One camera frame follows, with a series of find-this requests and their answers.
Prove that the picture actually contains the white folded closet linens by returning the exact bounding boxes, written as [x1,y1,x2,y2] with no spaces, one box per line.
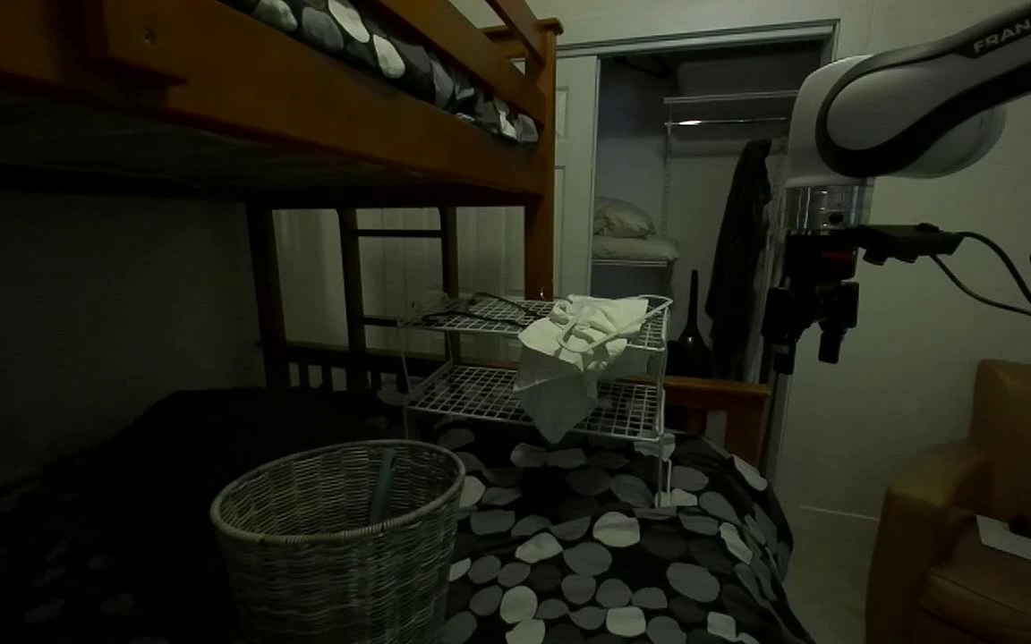
[594,197,679,259]

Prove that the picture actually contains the white cloth on rack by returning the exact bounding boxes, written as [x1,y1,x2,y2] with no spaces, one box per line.
[514,292,646,443]

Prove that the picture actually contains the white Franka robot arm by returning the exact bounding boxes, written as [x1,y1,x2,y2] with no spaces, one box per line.
[761,0,1031,376]

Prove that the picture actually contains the brown leather armchair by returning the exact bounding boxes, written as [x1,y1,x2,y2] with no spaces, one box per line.
[865,360,1031,644]

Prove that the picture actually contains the grey woven wicker basket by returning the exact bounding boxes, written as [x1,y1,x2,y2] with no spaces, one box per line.
[206,440,465,644]

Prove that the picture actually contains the dotted upper bunk bedding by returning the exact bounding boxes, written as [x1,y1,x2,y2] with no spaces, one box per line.
[226,0,541,145]

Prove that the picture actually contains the dark hanging coat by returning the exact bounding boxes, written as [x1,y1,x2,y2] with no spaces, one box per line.
[704,140,768,379]

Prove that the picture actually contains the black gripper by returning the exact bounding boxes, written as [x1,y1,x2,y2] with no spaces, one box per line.
[761,183,960,376]

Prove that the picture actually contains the white wire shelf rack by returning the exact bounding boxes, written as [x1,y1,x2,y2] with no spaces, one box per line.
[404,292,673,497]

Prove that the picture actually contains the black grey dotted bedspread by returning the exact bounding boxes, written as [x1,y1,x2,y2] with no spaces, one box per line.
[0,391,812,644]

